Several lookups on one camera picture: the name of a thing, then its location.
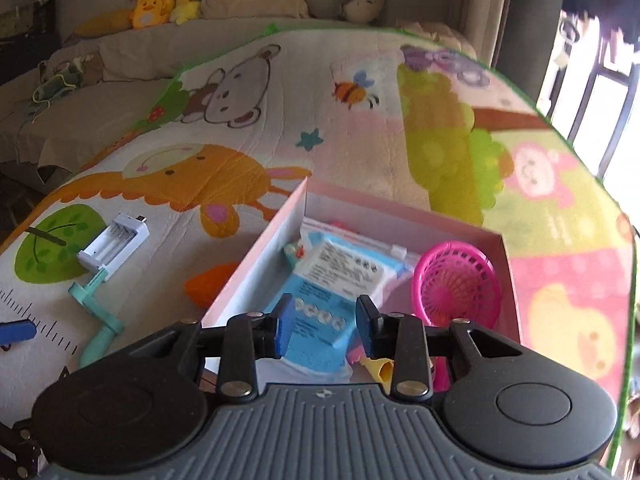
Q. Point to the blue and white packet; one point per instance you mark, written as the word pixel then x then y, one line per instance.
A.
pixel 320 285

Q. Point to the beige sofa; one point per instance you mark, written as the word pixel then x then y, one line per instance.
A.
pixel 125 60

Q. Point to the black window railing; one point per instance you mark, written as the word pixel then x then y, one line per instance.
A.
pixel 585 100

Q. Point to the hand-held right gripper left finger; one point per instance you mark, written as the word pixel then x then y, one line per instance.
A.
pixel 285 326

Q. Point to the yellow tiger plush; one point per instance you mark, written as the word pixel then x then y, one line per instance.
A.
pixel 150 7

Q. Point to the teal plastic toy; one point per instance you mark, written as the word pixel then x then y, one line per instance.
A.
pixel 97 317

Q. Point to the yellow plastic toy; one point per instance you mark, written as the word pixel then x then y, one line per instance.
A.
pixel 380 371

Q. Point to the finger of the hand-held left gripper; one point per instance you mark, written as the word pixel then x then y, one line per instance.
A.
pixel 17 332
pixel 20 447

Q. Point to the green knitted yarn piece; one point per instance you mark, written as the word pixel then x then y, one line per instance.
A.
pixel 60 80

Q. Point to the grey curtain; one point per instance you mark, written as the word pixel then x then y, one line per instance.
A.
pixel 537 20

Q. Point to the white battery charger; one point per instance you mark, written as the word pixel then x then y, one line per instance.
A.
pixel 100 255

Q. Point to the long yellow plush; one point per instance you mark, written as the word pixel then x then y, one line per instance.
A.
pixel 105 22

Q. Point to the cartoon printed play mat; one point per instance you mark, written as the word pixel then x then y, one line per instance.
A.
pixel 350 135

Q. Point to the pink cardboard box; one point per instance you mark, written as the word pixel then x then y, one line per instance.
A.
pixel 260 255

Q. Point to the small brown plush toy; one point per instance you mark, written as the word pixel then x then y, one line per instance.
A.
pixel 91 67

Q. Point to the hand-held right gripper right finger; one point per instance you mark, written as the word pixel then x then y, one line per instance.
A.
pixel 367 327

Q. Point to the dark flat panel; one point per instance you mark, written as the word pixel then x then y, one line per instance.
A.
pixel 27 40

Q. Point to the pink plastic toy basket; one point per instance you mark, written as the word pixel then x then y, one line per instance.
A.
pixel 450 280

